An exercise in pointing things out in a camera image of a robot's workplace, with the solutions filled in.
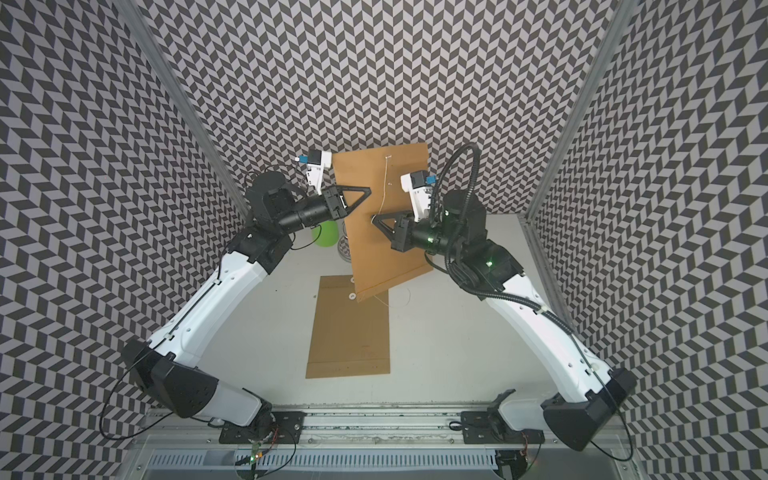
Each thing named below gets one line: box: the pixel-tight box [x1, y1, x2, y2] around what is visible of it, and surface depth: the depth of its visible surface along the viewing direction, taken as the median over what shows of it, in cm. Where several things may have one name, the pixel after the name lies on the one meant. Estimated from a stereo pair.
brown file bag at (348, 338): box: [306, 275, 391, 379], surface depth 91 cm
